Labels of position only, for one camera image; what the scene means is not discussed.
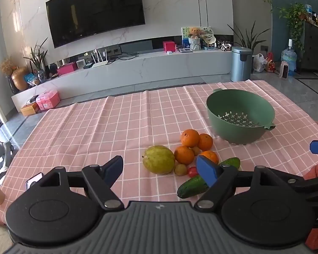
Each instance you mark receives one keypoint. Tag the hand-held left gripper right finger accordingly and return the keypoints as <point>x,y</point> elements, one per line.
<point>207,170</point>

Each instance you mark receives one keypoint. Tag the copper round vase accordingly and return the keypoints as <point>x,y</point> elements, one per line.
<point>20,79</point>

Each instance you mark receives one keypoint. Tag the pink checked tablecloth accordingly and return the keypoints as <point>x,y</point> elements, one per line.
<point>95,127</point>

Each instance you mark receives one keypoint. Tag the magenta flat box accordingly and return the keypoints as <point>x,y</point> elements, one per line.
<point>66,69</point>

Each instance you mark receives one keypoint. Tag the green potted plant in glass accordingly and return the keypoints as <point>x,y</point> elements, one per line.
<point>38,60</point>

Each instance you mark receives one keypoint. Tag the blue snack packet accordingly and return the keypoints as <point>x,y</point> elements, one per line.
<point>31,79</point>

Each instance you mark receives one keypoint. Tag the white router with antennas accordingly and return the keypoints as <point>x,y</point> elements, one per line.
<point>99,64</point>

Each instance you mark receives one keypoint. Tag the smartphone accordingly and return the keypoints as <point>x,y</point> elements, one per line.
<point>33,181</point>

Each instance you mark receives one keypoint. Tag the trailing green pothos plant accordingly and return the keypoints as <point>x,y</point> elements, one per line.
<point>294,18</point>

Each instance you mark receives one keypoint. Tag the green colander bowl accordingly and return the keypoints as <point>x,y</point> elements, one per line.
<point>228,132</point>

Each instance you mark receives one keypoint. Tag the white printed hat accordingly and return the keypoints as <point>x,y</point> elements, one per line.
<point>208,37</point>

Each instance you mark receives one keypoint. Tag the black wall television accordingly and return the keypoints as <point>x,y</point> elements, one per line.
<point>95,10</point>

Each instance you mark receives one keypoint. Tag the small white device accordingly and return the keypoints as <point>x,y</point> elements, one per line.
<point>81,64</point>

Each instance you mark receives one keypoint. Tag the orange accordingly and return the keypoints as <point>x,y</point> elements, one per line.
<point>190,138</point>
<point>206,142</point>
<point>184,155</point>
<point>211,156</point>

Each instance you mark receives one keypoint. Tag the red cherry tomato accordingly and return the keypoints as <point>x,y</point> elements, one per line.
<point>192,172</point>

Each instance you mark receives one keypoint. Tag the black and white cow figurines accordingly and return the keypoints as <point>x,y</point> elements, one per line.
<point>224,45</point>

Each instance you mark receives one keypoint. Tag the pink plastic storage box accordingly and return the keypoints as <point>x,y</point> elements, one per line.
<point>48,100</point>

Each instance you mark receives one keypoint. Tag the long-leaf potted plant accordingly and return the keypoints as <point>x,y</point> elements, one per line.
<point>247,38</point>

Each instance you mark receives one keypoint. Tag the green cucumber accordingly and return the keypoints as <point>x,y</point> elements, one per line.
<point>191,187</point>

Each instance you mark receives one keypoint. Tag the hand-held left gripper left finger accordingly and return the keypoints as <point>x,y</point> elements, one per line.
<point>113,169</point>

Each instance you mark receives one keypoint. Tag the small pink white heater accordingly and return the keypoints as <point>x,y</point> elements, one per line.
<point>284,69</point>

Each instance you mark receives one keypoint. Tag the dried yellow flowers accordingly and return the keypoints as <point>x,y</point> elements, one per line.
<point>8,66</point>

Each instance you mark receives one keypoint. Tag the grey office chair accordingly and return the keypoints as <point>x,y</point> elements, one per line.
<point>0,150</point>

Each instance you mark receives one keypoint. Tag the red cube box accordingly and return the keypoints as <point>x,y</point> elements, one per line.
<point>168,46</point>

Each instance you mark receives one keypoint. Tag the yellow-green pomelo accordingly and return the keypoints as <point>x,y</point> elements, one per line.
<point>158,160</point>

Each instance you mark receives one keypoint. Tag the white plastic bag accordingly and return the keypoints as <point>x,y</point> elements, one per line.
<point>259,63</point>

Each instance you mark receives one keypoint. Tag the dark grey drawer cabinet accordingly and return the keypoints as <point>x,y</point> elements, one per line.
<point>315,50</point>

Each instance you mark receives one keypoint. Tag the grey-blue pedal trash can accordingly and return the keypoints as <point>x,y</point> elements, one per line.
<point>241,64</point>

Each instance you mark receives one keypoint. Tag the orange cardboard box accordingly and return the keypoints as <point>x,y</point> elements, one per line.
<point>29,109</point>

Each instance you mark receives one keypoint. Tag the bottles and jars on cabinet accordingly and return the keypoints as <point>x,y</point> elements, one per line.
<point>316,17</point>

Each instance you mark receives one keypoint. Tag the blue water jug with pump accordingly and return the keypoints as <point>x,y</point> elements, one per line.
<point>288,58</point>

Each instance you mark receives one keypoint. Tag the white marble media console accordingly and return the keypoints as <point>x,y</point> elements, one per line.
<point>148,68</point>

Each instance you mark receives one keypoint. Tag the red gift bag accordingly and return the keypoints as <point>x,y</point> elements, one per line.
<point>270,63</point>

